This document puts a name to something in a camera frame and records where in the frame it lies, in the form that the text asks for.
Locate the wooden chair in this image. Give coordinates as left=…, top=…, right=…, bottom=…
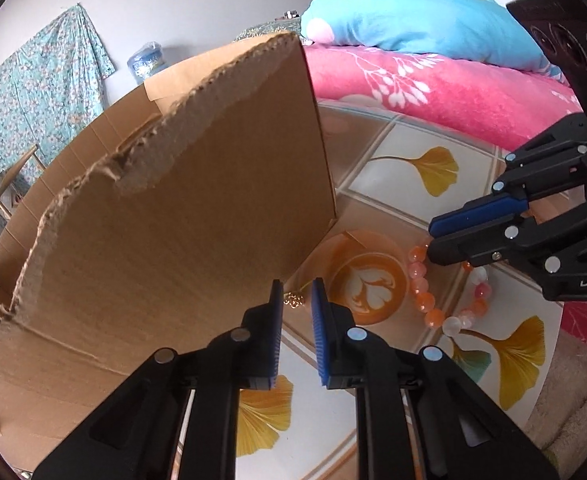
left=0, top=144, right=44, bottom=221

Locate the teal floral cloth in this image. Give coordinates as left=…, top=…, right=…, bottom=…
left=0, top=2, right=116, bottom=201

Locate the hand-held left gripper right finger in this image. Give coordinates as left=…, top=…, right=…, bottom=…
left=311, top=277, right=559, bottom=480

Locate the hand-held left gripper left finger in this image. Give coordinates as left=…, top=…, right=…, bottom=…
left=32, top=279, right=283, bottom=480

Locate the pink floral blanket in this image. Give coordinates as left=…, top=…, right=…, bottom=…
left=303, top=42, right=587, bottom=356

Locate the grey green patterned cloth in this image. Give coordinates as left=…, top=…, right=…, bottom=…
left=232, top=17, right=307, bottom=43

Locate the leaf print tablecloth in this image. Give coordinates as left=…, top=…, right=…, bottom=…
left=233, top=100, right=579, bottom=480

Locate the orange bead bracelet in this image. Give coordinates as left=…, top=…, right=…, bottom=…
left=406, top=242, right=490, bottom=333

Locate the blue water jug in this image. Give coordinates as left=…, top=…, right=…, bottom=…
left=126, top=41, right=166, bottom=86

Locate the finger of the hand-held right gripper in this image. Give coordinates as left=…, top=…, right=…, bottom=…
left=428, top=112, right=587, bottom=238
left=426, top=205, right=587, bottom=286

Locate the blue pillow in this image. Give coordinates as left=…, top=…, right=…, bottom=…
left=299, top=0, right=561, bottom=73

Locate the brown cardboard box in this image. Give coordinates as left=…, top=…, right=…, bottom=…
left=0, top=31, right=339, bottom=436

